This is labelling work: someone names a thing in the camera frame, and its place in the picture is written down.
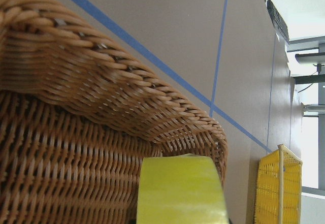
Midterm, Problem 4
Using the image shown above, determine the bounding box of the black keyboard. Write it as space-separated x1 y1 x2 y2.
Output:
266 0 289 44

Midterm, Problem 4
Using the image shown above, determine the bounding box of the clear yellowish tape roll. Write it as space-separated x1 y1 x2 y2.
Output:
136 154 229 223

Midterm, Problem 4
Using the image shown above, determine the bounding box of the yellow woven basket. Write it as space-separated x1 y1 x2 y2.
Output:
254 144 302 223

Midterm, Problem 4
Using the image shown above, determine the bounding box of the brown wicker basket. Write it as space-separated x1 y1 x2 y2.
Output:
1 0 228 223

